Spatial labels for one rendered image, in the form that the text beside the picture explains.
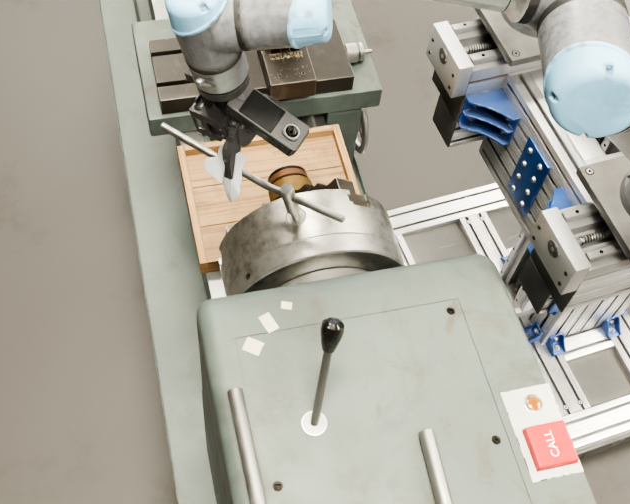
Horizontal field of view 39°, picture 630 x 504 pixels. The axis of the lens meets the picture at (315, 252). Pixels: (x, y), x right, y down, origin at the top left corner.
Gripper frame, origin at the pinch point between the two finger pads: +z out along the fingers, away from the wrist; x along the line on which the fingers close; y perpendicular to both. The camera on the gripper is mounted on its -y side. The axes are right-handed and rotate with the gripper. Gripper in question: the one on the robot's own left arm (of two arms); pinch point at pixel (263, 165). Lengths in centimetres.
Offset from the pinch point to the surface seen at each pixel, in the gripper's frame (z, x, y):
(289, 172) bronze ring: 24.5, -12.7, 8.0
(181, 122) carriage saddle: 42, -22, 45
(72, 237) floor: 123, -9, 107
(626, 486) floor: 154, -28, -72
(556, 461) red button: 15, 16, -56
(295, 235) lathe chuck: 12.6, 2.9, -5.3
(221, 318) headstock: 7.2, 22.1, -5.3
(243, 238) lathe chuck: 15.7, 6.1, 3.5
